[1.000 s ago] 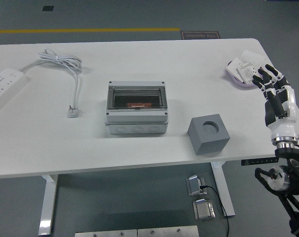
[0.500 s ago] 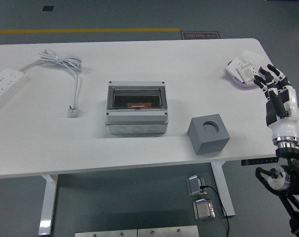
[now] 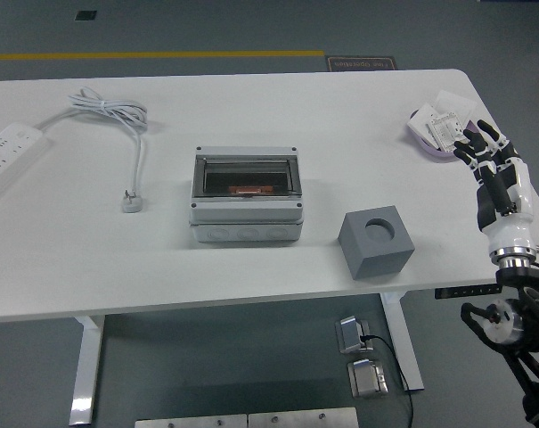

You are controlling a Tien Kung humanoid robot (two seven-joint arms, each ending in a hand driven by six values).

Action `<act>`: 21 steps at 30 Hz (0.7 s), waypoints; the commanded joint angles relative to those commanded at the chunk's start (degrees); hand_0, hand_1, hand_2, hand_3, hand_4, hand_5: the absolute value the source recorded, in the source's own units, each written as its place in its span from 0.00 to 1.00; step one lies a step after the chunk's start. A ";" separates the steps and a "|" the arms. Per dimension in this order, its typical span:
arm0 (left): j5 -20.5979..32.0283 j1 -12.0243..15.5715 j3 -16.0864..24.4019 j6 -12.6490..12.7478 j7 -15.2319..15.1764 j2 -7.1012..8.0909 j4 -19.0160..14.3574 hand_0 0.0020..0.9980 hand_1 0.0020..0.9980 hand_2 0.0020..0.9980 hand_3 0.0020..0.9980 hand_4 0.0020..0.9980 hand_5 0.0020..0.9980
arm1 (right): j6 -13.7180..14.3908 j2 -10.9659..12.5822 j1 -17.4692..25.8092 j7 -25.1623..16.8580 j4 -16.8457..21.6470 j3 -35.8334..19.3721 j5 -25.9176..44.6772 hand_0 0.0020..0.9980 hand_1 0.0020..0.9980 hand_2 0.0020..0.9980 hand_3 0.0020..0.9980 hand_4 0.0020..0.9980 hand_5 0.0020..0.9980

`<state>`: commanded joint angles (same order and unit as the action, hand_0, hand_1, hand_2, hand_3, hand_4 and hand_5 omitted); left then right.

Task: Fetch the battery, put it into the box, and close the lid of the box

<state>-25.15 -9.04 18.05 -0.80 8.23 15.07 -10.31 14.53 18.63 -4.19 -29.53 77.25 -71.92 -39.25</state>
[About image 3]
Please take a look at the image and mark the black floor cable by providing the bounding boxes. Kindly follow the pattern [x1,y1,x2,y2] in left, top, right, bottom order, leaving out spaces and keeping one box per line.
[359,333,413,428]

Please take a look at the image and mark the purple plastic tray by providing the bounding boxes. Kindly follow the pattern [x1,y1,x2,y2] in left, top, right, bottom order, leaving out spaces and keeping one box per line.
[405,110,483,164]

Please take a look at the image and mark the white table leg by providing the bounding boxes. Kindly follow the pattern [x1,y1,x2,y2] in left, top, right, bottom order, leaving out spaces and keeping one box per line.
[381,292,425,393]
[68,314,106,425]

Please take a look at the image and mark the grey metal plate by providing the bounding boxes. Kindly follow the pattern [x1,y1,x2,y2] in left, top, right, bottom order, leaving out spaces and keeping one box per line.
[247,407,359,428]
[134,414,249,428]

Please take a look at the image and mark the grey plastic box base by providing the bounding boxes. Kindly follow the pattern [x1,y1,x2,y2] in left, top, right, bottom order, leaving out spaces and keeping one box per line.
[189,218,306,244]

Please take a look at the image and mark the orange cylindrical battery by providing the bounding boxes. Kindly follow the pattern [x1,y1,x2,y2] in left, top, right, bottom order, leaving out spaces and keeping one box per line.
[226,183,274,197]

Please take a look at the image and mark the white power plug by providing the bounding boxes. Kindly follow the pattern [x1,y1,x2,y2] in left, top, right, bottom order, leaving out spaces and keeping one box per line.
[121,189,146,214]

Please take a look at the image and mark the black table control panel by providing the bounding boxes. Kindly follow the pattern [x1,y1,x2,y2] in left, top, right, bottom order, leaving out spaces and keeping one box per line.
[434,283,504,300]

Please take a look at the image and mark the printed socket package card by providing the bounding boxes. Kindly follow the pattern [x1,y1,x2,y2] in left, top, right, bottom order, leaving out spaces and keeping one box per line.
[426,111,470,154]

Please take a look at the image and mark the transparent hinged box lid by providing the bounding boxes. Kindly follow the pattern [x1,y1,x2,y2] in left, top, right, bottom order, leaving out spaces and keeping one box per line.
[195,156,300,199]

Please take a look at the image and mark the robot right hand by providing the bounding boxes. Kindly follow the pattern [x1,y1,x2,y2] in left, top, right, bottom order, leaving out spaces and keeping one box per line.
[453,119,534,260]

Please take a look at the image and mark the metal floor socket box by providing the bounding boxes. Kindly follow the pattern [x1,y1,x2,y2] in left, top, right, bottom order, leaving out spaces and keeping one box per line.
[334,316,373,356]
[347,358,389,399]

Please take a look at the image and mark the dark floor sign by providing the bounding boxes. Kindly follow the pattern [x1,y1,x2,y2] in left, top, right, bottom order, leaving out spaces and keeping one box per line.
[324,55,398,73]

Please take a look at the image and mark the grey box cover frame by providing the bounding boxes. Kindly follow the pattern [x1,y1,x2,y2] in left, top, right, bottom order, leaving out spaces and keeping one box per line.
[190,144,306,226]

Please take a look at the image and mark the white square switch plate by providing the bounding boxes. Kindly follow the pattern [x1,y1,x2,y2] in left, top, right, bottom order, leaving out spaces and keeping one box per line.
[406,103,437,146]

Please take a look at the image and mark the white power cord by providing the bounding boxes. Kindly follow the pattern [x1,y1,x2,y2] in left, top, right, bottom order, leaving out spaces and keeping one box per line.
[37,86,149,197]

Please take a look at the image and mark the clear plastic bag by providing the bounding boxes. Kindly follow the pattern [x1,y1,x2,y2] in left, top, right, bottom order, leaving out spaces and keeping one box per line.
[432,90,478,121]

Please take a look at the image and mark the white power strip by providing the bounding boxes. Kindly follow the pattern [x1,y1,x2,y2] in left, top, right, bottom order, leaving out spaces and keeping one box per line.
[0,123,52,209]

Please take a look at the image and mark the grey cube holder block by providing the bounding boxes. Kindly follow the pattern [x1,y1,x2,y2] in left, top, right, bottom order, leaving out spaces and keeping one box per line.
[338,204,416,281]

